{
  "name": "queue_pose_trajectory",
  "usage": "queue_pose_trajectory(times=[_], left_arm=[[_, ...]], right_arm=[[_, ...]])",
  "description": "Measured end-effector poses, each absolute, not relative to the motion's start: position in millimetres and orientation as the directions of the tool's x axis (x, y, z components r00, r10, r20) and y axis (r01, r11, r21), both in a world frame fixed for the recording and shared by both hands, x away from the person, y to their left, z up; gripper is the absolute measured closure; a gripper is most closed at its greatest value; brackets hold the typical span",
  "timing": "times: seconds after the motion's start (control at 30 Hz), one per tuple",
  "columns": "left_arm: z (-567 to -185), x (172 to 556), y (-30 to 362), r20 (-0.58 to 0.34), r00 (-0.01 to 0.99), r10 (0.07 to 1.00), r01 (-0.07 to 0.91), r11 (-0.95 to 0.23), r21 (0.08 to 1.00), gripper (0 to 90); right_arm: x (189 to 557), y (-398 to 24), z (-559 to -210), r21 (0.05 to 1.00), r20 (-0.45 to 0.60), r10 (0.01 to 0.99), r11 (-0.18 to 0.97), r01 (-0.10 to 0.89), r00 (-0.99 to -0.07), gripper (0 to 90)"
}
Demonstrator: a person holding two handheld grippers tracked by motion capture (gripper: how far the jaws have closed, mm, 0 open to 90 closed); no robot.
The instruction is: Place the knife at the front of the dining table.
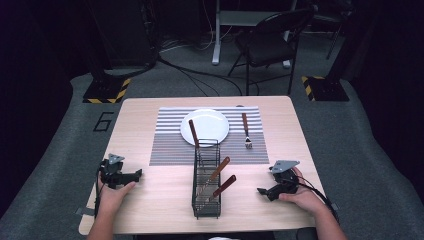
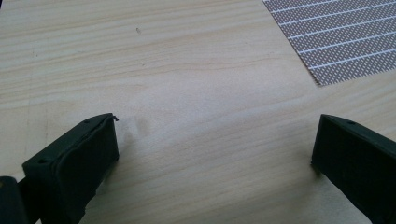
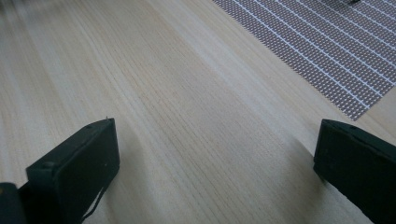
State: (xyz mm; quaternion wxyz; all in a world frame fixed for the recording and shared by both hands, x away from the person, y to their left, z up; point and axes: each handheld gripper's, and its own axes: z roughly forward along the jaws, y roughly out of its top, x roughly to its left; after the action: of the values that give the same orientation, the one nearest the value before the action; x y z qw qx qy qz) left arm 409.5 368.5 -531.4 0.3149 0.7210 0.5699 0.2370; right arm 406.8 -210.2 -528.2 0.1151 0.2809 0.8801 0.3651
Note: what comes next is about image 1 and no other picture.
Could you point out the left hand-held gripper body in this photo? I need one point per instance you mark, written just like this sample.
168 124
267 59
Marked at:
111 173

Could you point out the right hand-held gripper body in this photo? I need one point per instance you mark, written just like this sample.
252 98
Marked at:
285 186

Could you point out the person's right hand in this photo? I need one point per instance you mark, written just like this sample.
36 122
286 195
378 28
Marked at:
306 198

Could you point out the person's left hand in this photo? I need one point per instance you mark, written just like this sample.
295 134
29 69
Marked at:
111 198

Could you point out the grey striped placemat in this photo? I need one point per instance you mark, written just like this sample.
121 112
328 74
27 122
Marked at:
166 150

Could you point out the grey tape strip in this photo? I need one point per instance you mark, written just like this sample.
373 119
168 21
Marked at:
85 211

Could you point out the hazard-striped black stand base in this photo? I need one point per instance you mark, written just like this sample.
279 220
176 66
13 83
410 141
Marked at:
106 91
328 90

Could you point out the white round plate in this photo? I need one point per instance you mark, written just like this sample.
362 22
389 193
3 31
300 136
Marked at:
208 125

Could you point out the black folding chair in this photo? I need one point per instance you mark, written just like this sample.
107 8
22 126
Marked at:
266 46

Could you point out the white metal desk frame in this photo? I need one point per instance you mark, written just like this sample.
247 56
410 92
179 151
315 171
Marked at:
217 43

